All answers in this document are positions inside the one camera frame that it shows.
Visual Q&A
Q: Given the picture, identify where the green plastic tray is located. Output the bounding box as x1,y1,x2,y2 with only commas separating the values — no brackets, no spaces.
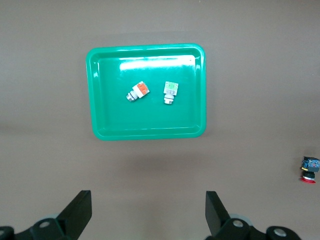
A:
85,43,207,141

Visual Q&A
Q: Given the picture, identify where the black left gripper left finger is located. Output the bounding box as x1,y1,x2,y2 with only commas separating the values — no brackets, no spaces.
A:
0,190,93,240

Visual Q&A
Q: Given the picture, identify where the brown table cover sheet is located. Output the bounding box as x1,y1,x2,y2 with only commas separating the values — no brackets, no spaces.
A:
0,0,320,240

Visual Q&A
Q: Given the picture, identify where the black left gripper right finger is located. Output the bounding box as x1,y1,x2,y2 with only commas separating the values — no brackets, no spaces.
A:
204,191,301,240

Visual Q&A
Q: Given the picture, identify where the red mushroom button blue block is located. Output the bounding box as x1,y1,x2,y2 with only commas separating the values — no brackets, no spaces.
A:
299,156,320,185

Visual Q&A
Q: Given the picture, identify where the white switch orange contact block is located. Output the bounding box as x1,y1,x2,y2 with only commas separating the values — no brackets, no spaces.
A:
125,80,151,103

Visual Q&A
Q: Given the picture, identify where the white switch green contact block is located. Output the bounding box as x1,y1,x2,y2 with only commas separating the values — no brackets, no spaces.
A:
163,81,180,105

